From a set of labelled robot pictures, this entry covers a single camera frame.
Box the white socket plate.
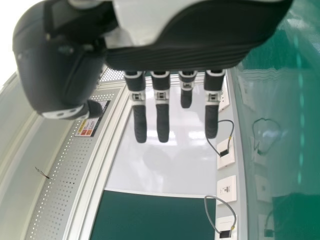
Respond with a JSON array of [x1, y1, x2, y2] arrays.
[[216, 214, 239, 240], [216, 136, 237, 171], [218, 74, 231, 112], [216, 174, 237, 206]]

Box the label sticker with orange squares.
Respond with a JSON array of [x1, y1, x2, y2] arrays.
[[74, 99, 111, 138]]

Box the grey cable with yellow tag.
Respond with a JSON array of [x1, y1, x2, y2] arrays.
[[203, 195, 238, 235], [205, 119, 236, 158]]

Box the small black wire tie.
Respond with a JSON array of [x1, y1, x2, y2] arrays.
[[34, 166, 51, 180]]

